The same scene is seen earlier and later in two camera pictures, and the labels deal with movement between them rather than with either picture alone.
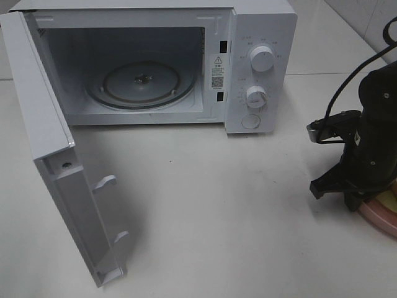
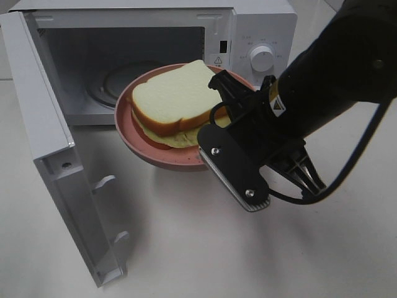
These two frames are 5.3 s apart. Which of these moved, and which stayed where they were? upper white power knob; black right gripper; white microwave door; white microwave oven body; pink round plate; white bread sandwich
Moved: pink round plate; black right gripper; white bread sandwich
Stayed: upper white power knob; white microwave oven body; white microwave door
